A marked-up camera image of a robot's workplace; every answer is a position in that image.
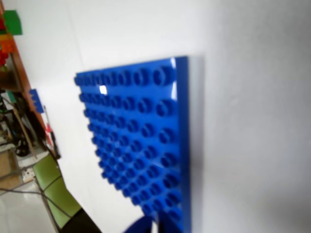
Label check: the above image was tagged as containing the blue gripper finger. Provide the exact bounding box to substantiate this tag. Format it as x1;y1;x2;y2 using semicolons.
122;215;158;233

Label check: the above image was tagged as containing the small blue building block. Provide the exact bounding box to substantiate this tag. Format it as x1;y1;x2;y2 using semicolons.
29;89;45;114

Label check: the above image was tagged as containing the red orange block pile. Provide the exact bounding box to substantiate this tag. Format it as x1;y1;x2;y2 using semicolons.
0;13;16;67

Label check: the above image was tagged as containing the blue 8x8 studded baseplate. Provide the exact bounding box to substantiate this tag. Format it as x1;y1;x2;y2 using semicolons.
73;55;194;233

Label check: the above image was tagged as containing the green chair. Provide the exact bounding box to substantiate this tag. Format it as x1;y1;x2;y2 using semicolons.
33;155;83;229

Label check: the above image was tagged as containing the light wooden stick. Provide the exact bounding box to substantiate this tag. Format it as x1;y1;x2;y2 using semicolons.
13;106;37;160

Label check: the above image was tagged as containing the green building plate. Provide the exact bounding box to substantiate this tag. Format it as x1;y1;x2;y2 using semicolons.
3;10;23;36

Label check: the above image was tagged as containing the black floor cable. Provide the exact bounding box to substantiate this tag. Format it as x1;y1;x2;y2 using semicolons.
0;186;82;219

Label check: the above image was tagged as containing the red handled tool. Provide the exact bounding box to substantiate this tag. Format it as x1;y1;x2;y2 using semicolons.
44;105;56;148

